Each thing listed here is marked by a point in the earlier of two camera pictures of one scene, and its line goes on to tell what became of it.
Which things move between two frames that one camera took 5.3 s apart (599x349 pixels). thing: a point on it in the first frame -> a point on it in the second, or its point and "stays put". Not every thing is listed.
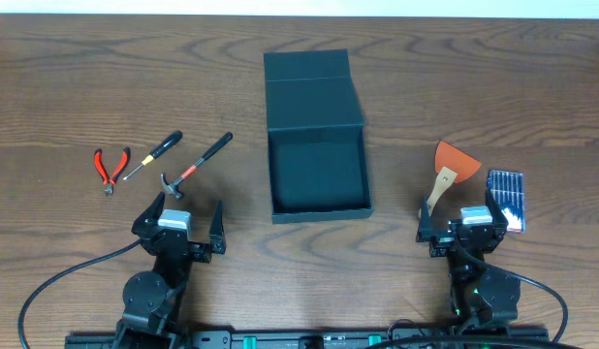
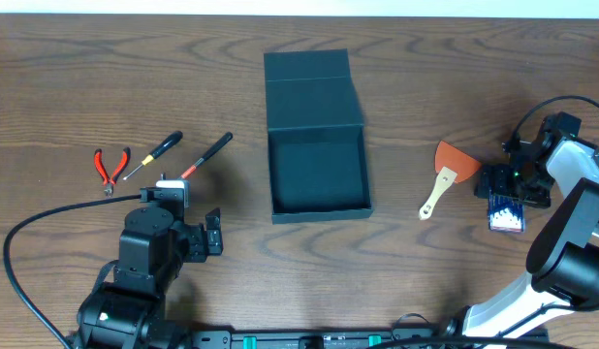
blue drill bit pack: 508,192 stays put
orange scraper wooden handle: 451,165 stays put
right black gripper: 443,244 -> 501,172
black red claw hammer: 172,187 stays put
